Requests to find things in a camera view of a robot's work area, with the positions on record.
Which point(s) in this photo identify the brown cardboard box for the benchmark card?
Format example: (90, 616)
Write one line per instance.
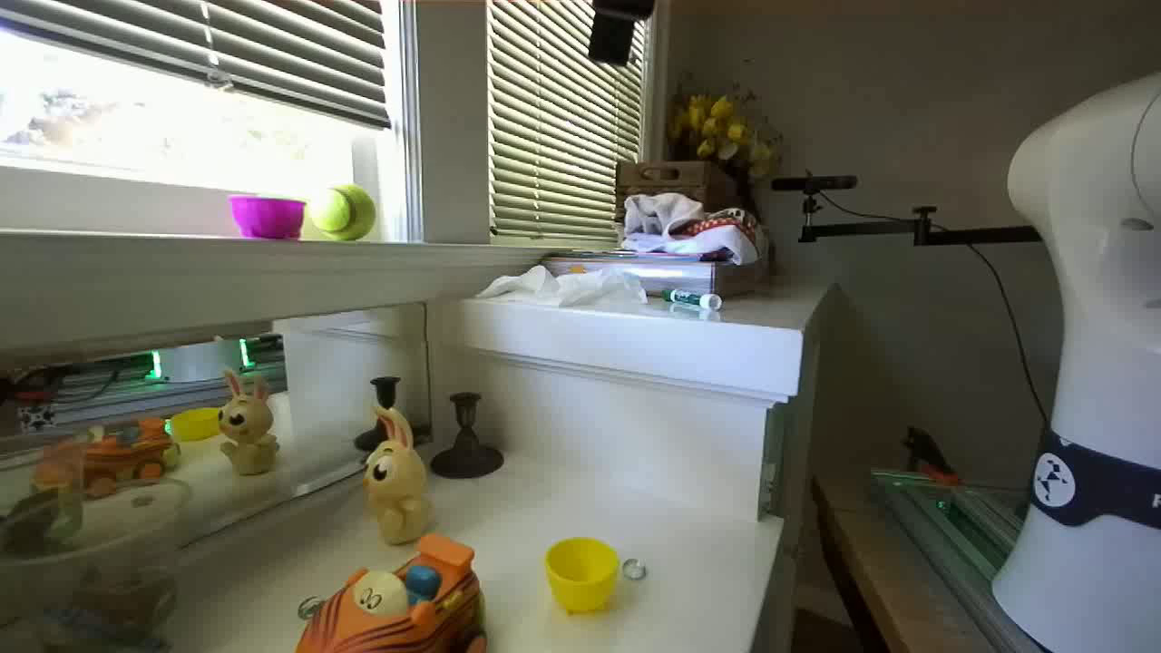
(638, 278)

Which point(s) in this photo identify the cream bunny figurine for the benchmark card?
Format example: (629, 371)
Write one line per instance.
(398, 485)

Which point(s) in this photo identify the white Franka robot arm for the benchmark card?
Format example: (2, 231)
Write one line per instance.
(1091, 301)

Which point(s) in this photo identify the green and white marker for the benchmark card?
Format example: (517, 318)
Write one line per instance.
(699, 301)

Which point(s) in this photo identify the white plastic bag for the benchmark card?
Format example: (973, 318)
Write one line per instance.
(566, 288)

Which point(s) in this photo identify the wicker basket with wooden rim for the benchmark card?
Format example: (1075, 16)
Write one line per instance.
(665, 178)

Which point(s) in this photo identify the wide white window blind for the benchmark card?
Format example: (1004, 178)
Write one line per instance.
(239, 50)

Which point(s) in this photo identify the purple bowl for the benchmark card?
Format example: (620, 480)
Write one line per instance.
(267, 219)

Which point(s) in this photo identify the yellow plastic cup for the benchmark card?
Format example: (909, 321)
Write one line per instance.
(580, 576)

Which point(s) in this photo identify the small clear marble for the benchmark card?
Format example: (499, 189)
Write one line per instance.
(637, 569)

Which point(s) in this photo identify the yellow flowers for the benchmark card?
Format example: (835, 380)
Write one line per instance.
(723, 131)

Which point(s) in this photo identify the orange toy car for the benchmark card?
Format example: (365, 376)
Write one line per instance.
(399, 604)

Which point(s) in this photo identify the narrow white window blind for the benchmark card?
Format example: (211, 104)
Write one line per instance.
(565, 120)

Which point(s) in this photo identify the black camera on window frame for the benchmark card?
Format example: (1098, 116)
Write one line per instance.
(618, 32)

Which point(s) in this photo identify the black camera bar on stand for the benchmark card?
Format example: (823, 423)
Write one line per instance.
(815, 182)

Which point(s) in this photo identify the white cloth with red trim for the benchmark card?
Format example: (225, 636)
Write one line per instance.
(692, 231)

